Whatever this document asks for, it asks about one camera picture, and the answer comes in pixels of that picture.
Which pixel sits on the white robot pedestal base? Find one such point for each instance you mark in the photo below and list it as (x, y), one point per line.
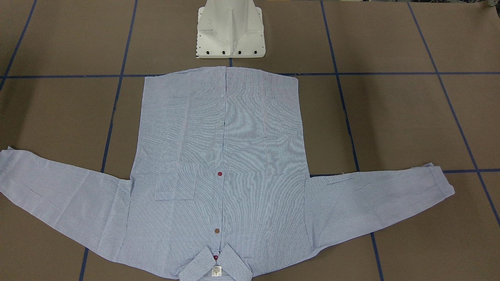
(230, 29)

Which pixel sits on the light blue striped shirt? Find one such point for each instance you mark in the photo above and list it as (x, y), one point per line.
(220, 186)

